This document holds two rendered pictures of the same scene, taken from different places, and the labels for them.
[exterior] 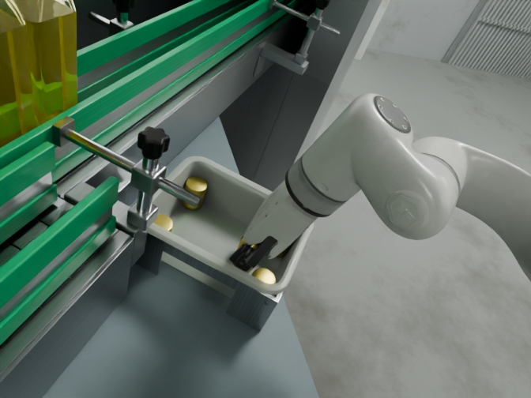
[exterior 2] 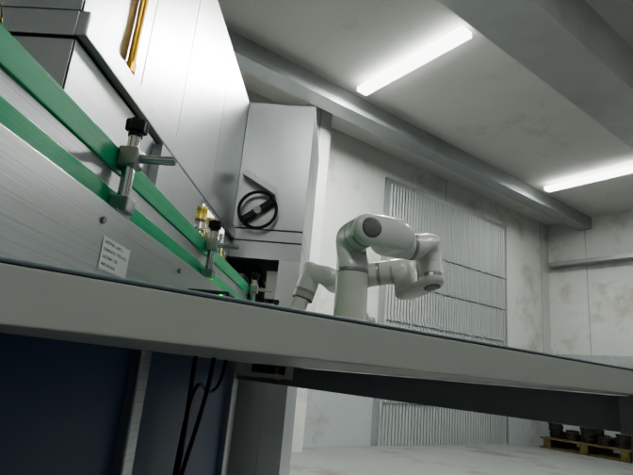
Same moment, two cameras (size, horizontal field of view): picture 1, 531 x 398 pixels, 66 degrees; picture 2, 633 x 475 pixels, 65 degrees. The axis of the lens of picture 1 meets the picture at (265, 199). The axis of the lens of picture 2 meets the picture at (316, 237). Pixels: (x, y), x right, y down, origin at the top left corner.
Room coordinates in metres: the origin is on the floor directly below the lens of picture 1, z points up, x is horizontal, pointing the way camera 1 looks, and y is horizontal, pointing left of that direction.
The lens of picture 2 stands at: (-1.38, 0.00, 0.71)
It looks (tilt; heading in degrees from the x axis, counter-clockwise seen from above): 15 degrees up; 357
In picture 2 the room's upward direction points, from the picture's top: 5 degrees clockwise
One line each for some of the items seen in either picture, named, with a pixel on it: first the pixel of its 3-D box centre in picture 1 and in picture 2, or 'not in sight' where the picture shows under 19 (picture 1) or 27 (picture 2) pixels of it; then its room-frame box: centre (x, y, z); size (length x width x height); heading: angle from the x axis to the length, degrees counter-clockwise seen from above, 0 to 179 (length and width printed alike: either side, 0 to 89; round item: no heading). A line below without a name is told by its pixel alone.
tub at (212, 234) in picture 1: (224, 234); not in sight; (0.41, 0.03, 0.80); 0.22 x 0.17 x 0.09; 84
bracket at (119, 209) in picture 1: (107, 223); not in sight; (0.30, 0.16, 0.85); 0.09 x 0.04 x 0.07; 84
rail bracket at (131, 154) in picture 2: not in sight; (146, 168); (-0.76, 0.20, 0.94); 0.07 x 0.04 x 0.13; 84
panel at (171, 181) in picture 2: not in sight; (190, 237); (0.47, 0.39, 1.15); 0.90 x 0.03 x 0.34; 174
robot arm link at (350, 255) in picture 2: not in sight; (354, 246); (0.05, -0.18, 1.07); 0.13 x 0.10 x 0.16; 17
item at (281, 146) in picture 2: not in sight; (280, 200); (1.49, 0.11, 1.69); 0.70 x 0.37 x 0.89; 174
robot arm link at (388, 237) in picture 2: not in sight; (381, 237); (0.04, -0.26, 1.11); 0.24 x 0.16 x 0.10; 107
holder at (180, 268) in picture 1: (207, 230); not in sight; (0.41, 0.06, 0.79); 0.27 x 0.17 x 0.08; 84
